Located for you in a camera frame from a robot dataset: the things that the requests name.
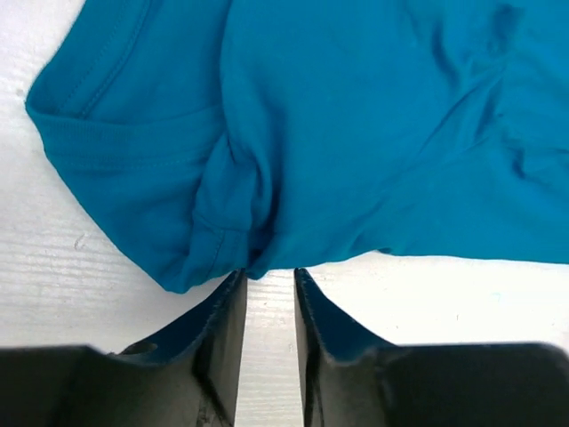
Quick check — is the blue t shirt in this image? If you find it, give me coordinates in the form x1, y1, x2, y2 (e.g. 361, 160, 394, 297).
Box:
26, 1, 568, 294

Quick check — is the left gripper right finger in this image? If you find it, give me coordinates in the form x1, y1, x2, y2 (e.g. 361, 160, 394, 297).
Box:
294, 269, 568, 427

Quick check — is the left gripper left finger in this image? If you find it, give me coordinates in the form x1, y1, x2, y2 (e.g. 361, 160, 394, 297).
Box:
1, 271, 247, 427

